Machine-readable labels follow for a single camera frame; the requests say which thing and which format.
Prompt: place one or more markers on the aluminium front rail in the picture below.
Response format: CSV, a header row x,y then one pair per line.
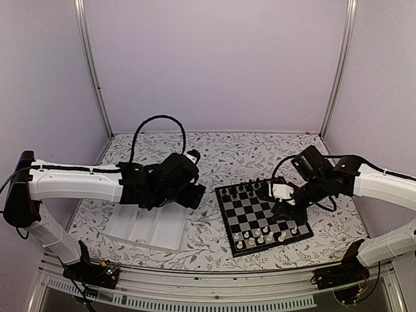
x,y
152,289

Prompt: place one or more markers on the white plastic tray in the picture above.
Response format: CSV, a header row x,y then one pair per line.
x,y
159,229

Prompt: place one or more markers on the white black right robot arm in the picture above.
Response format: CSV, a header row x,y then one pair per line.
x,y
352,175

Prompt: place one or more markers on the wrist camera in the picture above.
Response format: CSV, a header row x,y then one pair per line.
x,y
193,155
281,190

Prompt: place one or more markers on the black white chessboard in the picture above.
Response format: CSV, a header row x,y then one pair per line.
x,y
246,207

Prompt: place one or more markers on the floral patterned table mat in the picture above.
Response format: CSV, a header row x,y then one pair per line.
x,y
226,158

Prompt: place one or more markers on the left aluminium frame post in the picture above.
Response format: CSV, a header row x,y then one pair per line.
x,y
80,14

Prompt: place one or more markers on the right aluminium frame post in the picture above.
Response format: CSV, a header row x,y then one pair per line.
x,y
347,34

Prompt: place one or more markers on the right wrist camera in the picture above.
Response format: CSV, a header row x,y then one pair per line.
x,y
281,190

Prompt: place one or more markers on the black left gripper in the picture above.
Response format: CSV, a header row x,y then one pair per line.
x,y
193,197

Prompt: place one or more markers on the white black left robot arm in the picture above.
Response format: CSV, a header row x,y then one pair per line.
x,y
34,181

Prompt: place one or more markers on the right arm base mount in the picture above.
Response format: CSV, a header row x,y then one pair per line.
x,y
350,278

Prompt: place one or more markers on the aluminium frame post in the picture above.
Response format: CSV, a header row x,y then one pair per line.
x,y
347,34
80,14

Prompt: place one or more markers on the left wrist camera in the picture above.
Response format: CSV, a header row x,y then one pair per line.
x,y
193,155

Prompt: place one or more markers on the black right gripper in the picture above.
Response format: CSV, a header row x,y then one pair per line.
x,y
292,214

